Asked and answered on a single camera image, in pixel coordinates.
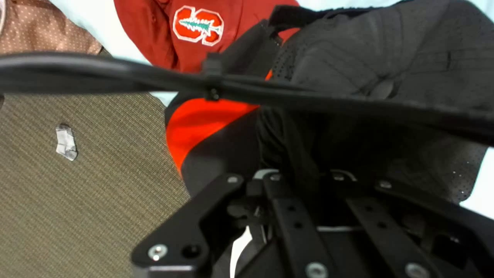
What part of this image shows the red Stanford cap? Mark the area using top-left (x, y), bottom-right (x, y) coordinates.
top-left (112, 0), bottom-right (296, 73)

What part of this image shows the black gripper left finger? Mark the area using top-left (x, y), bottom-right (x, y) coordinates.
top-left (245, 172), bottom-right (319, 278)

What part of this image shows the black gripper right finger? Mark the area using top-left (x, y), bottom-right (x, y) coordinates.
top-left (330, 172), bottom-right (412, 278)

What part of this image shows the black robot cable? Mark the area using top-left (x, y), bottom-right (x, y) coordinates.
top-left (0, 52), bottom-right (494, 146)

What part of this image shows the light blue bed sheet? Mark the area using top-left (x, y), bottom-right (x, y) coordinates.
top-left (51, 0), bottom-right (494, 217)

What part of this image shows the black Nike cap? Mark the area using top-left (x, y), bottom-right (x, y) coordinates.
top-left (166, 0), bottom-right (492, 209)

